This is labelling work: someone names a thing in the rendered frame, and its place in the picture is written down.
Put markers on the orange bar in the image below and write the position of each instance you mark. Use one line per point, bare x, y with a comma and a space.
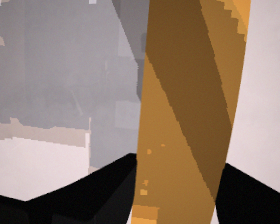
192, 72

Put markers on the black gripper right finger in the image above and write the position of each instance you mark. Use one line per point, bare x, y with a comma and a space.
241, 199

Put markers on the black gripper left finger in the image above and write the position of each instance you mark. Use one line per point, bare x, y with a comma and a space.
103, 197

